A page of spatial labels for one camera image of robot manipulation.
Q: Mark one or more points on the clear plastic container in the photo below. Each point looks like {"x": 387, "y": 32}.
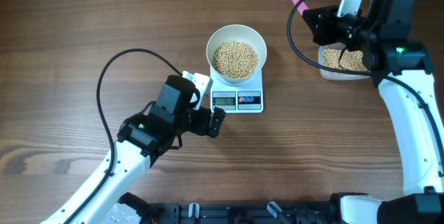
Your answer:
{"x": 328, "y": 75}

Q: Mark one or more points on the white digital kitchen scale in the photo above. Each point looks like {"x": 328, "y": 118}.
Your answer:
{"x": 239, "y": 98}

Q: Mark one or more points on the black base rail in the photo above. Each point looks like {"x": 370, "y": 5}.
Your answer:
{"x": 243, "y": 213}

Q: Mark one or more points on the white bowl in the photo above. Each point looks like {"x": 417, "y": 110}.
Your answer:
{"x": 237, "y": 32}

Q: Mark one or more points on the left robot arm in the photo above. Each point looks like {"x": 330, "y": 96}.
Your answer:
{"x": 141, "y": 140}

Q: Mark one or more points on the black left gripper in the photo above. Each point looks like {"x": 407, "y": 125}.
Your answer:
{"x": 202, "y": 128}

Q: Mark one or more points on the soybeans in container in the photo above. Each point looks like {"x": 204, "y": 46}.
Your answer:
{"x": 345, "y": 60}

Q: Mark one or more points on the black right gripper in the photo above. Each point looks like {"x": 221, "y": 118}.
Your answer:
{"x": 322, "y": 30}

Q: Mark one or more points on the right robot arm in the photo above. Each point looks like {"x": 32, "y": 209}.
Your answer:
{"x": 402, "y": 71}

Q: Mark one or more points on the soybeans in bowl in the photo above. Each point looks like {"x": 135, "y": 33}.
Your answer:
{"x": 235, "y": 59}

